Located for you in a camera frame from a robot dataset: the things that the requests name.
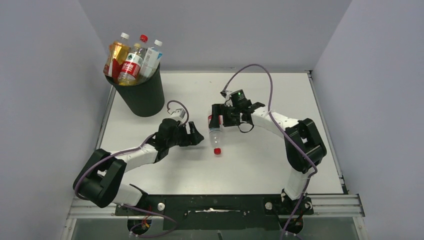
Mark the gold red tea bottle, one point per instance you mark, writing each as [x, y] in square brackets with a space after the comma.
[118, 52]

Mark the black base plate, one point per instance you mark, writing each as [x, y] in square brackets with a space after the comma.
[224, 212]

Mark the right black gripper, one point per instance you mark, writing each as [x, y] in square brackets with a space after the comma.
[218, 109]

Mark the black plastic waste bin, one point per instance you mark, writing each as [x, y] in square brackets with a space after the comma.
[144, 99]

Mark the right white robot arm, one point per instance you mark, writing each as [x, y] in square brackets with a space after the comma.
[303, 143]

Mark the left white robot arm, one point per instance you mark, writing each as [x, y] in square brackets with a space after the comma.
[100, 180]

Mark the clear bottle blue white label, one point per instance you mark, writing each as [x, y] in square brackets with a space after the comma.
[151, 61]

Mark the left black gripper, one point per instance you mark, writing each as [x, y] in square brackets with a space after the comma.
[195, 137]

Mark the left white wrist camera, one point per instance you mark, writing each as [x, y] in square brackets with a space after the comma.
[178, 115]

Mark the clear bottle red blue label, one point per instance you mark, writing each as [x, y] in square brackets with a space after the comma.
[215, 135]

